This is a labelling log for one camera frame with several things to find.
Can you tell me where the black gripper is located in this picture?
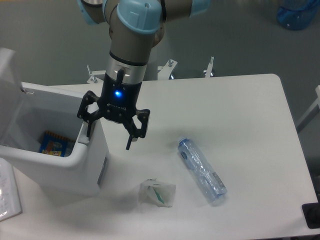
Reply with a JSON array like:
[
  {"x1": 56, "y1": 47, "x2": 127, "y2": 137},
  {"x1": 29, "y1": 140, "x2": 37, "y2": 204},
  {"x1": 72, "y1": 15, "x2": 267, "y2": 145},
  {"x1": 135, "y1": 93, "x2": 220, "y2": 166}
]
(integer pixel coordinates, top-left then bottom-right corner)
[{"x1": 76, "y1": 72, "x2": 151, "y2": 151}]

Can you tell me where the white push-lid trash can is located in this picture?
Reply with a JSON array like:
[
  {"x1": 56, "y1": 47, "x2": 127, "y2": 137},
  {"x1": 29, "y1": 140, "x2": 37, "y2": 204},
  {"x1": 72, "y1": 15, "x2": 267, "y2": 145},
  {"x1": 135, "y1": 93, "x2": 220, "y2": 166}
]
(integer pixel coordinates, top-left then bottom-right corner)
[{"x1": 0, "y1": 48, "x2": 109, "y2": 196}]

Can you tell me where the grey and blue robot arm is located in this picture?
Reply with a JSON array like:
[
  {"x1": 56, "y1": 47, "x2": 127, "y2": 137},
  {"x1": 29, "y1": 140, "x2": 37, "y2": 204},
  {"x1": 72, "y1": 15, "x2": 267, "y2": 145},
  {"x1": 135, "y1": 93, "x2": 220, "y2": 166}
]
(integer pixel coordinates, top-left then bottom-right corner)
[{"x1": 77, "y1": 0, "x2": 210, "y2": 142}]

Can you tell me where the colourful snack packet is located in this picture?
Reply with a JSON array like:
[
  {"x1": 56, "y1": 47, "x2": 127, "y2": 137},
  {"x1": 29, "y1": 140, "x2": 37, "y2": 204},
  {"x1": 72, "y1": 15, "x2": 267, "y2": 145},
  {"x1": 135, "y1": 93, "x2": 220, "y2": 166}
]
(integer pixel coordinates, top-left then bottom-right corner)
[{"x1": 38, "y1": 130, "x2": 75, "y2": 158}]

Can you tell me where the crumpled white paper wrapper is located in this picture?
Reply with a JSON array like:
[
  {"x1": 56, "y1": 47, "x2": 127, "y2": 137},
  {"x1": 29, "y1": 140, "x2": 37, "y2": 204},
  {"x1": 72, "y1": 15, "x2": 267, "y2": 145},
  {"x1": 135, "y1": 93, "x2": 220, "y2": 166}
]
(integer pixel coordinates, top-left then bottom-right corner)
[{"x1": 137, "y1": 178, "x2": 177, "y2": 208}]

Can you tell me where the clear plastic water bottle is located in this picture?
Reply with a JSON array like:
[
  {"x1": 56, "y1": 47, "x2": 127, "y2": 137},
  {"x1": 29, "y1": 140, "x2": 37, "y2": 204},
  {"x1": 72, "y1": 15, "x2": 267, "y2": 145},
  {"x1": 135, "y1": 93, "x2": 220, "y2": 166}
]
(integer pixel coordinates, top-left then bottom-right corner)
[{"x1": 177, "y1": 137, "x2": 228, "y2": 206}]

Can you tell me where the white paper notebook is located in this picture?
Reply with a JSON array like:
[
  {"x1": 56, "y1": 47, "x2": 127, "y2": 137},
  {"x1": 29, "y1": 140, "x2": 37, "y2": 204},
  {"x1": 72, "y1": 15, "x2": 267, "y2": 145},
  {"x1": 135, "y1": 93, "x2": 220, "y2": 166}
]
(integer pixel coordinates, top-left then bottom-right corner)
[{"x1": 0, "y1": 158, "x2": 23, "y2": 222}]

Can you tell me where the blue water jug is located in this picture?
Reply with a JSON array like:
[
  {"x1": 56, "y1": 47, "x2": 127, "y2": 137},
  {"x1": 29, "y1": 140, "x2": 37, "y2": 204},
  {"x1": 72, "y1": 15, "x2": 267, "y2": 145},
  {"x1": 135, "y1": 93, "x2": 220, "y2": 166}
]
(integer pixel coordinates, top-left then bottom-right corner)
[{"x1": 276, "y1": 0, "x2": 320, "y2": 31}]

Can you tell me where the black device at table edge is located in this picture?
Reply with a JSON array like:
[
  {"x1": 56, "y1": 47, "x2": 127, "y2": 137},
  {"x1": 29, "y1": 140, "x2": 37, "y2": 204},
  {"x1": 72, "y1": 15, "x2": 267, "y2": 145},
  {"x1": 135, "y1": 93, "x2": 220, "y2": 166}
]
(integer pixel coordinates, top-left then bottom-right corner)
[{"x1": 302, "y1": 202, "x2": 320, "y2": 229}]

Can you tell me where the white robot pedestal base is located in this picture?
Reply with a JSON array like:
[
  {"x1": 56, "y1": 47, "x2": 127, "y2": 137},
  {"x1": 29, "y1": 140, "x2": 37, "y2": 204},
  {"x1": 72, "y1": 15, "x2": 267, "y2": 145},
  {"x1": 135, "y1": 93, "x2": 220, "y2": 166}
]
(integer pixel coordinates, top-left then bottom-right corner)
[{"x1": 86, "y1": 49, "x2": 216, "y2": 85}]

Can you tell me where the white frame at right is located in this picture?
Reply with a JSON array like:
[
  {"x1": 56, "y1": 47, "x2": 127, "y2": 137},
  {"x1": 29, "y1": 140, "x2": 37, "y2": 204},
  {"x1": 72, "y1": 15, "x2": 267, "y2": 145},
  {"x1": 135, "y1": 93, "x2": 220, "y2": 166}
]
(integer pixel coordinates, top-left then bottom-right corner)
[{"x1": 295, "y1": 85, "x2": 320, "y2": 134}]

